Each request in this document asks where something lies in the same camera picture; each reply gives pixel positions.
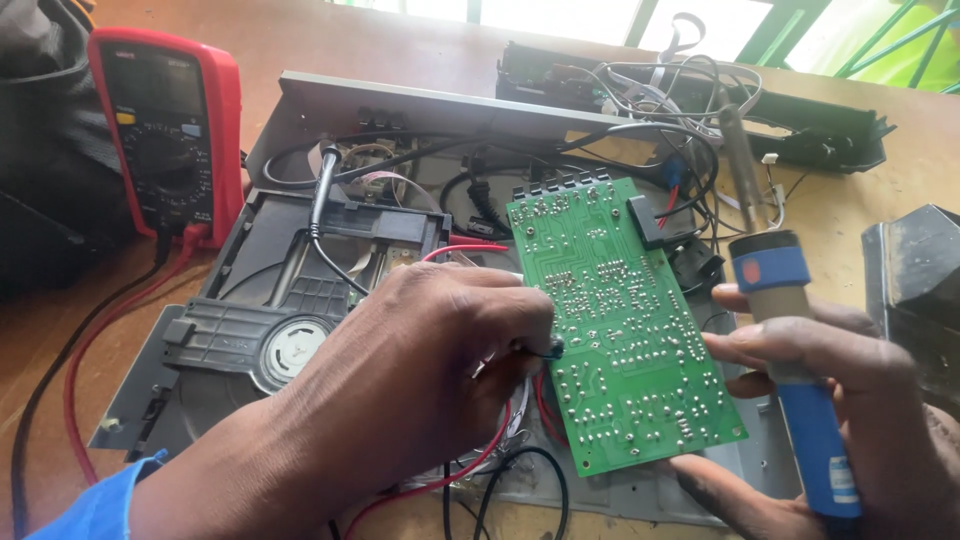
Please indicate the person's right hand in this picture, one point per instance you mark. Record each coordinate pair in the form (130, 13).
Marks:
(900, 450)

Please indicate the person's left hand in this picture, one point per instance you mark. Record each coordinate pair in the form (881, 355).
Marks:
(420, 375)

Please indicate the small black component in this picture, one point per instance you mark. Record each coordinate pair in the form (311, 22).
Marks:
(553, 349)

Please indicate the green circuit board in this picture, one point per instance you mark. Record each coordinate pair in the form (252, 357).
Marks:
(630, 337)

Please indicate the red test probe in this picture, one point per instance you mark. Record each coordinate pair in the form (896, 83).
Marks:
(465, 248)

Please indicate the black metal cover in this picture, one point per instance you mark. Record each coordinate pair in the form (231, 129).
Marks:
(915, 285)

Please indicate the black disc tray mechanism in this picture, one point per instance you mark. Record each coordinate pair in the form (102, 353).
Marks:
(247, 337)

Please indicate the grey metal player chassis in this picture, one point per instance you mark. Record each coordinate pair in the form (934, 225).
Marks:
(450, 112)

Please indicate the black plug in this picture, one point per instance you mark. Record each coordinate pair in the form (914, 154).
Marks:
(694, 264)

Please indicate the black plastic front panel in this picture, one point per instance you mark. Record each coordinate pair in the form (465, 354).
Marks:
(825, 142)

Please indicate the red test lead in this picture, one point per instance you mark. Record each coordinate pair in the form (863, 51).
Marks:
(82, 352)

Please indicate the blue sleeve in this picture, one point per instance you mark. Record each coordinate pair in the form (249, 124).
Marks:
(105, 502)

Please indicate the red digital multimeter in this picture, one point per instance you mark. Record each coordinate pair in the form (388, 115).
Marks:
(165, 112)

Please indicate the black test lead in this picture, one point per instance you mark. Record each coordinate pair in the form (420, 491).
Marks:
(45, 382)

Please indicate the black bag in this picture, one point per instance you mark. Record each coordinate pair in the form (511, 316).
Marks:
(45, 187)

